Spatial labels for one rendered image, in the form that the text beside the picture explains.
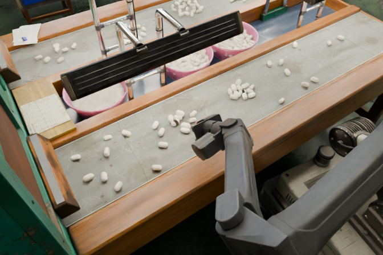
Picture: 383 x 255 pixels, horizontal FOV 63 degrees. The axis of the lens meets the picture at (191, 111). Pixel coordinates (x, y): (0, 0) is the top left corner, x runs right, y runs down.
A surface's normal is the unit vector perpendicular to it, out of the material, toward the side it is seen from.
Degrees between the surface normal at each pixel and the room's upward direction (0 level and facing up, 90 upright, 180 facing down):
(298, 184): 1
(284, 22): 0
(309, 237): 49
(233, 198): 43
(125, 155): 0
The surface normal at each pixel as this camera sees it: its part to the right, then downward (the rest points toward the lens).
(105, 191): 0.01, -0.67
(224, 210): -0.51, -0.83
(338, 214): 0.36, 0.06
